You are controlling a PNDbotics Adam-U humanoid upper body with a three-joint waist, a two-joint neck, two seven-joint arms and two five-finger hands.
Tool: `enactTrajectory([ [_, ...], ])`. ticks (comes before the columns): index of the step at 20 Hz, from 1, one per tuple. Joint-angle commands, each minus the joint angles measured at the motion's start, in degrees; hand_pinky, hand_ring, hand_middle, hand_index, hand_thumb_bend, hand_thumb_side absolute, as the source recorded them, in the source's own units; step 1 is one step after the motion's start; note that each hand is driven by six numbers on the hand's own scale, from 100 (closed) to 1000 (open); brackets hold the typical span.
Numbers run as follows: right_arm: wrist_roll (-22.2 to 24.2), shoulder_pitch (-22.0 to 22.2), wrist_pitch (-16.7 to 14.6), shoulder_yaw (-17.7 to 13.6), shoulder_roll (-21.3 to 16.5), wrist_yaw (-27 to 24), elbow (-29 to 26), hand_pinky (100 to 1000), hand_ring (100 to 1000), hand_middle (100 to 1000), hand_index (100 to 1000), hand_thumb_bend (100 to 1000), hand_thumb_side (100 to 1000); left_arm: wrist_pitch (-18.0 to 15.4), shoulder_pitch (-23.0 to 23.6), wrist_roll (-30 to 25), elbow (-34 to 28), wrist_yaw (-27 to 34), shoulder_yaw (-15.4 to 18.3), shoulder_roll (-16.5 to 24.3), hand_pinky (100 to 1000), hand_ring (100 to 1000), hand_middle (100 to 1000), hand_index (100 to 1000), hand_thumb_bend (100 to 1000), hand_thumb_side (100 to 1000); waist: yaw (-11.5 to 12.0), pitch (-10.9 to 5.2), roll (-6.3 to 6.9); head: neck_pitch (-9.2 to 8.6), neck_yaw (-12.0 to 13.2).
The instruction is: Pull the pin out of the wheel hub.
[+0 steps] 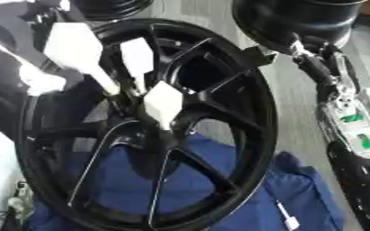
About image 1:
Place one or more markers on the black spoked wheel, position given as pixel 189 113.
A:
pixel 230 99

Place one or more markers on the white pin with flat head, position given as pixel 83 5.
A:
pixel 137 57
pixel 163 102

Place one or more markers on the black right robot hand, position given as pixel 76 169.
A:
pixel 320 70

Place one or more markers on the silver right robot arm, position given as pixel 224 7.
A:
pixel 354 132

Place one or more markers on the white pin with large head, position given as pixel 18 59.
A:
pixel 72 48

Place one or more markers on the black round tyre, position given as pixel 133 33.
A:
pixel 112 7

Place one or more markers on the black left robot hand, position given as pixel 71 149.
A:
pixel 62 102

